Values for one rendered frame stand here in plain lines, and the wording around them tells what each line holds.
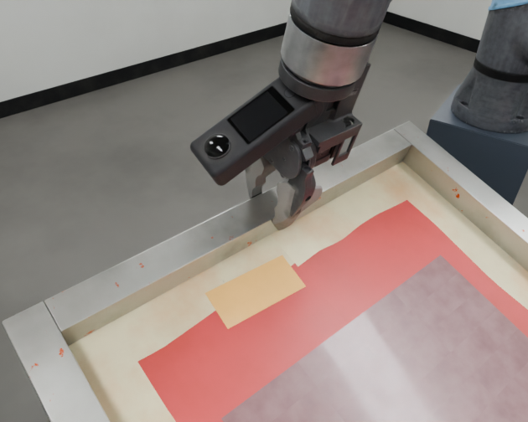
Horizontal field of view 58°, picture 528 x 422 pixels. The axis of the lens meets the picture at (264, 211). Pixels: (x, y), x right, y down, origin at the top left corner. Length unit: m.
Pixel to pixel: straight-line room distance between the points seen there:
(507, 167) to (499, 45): 0.20
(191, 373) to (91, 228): 2.13
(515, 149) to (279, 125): 0.56
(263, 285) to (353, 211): 0.17
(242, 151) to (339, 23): 0.13
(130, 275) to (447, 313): 0.36
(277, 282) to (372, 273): 0.12
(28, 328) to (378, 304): 0.36
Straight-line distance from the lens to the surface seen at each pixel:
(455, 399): 0.56
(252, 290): 0.54
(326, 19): 0.38
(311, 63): 0.40
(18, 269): 2.51
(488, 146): 0.92
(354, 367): 0.53
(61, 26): 3.78
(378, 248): 0.62
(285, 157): 0.48
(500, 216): 0.69
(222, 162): 0.42
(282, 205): 0.52
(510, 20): 0.88
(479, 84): 0.92
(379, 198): 0.67
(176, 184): 2.77
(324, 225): 0.61
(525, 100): 0.93
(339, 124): 0.49
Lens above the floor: 1.62
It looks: 40 degrees down
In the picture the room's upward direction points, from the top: straight up
